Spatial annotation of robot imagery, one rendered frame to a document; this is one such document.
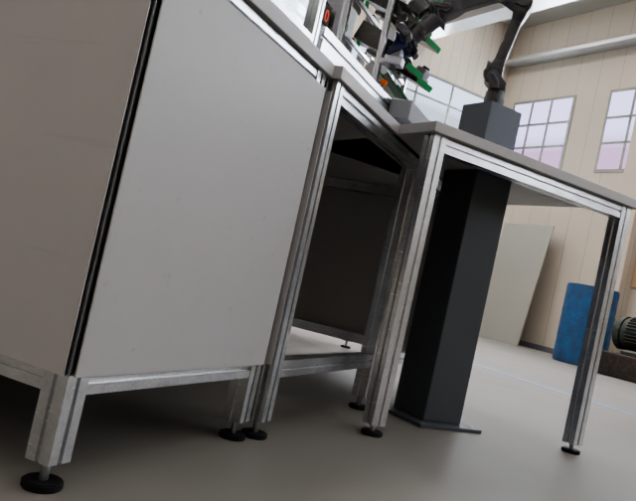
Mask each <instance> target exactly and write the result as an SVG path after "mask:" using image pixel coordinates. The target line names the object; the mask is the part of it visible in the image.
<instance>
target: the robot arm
mask: <svg viewBox="0 0 636 501"><path fill-rule="evenodd" d="M496 3H501V4H503V5H504V6H505V7H507V8H508V9H509V10H510V11H512V12H513V15H512V20H511V22H510V25H509V27H508V29H507V32H506V34H505V36H504V39H503V41H502V44H501V46H500V48H499V51H498V53H497V55H496V58H495V59H494V60H493V62H492V63H491V62H490V61H488V63H487V67H486V69H485V70H484V71H483V78H484V85H485V87H487V88H488V90H487V91H486V94H485V96H484V101H491V100H493V101H495V102H497V103H500V104H502V105H503V104H504V99H505V95H506V82H505V81H504V80H503V78H502V76H503V71H504V66H505V64H506V61H507V59H508V56H509V54H510V52H511V49H512V47H513V46H514V42H515V40H516V38H517V35H518V33H519V31H520V29H521V26H522V25H523V24H524V23H525V21H526V20H527V18H528V17H529V15H530V14H531V11H532V6H533V0H442V1H437V2H430V3H429V1H428V0H410V1H409V2H408V4H407V8H408V9H409V10H410V11H411V13H412V14H413V15H414V16H415V17H416V19H420V20H421V19H422V20H421V21H419V22H418V23H417V22H413V23H410V21H408V20H407V15H405V14H402V15H401V16H399V17H398V18H397V22H396V23H395V26H396V29H397V30H398V31H399V32H400V33H398V32H397V35H396V39H395V40H394V42H393V43H392V45H391V46H390V48H389V49H388V50H387V54H388V55H390V54H392V53H394V52H397V51H399V50H401V49H402V50H403V52H404V55H403V57H404V58H407V57H411V58H413V59H414V60H416V59H417V58H418V56H419V52H418V49H417V47H418V43H420V42H421V41H422V40H425V41H426V40H427V39H428V38H427V36H429V35H430V34H431V33H432V32H434V31H435V30H436V29H438V28H439V27H440V28H441V29H442V30H443V31H445V26H446V22H449V21H452V20H454V19H456V18H458V17H460V16H461V15H462V14H464V13H466V12H469V11H472V10H475V9H479V8H482V7H486V6H489V5H493V4H496ZM437 9H438V10H437ZM440 18H441V19H442V20H441V19H440ZM484 101H483V102H484Z"/></svg>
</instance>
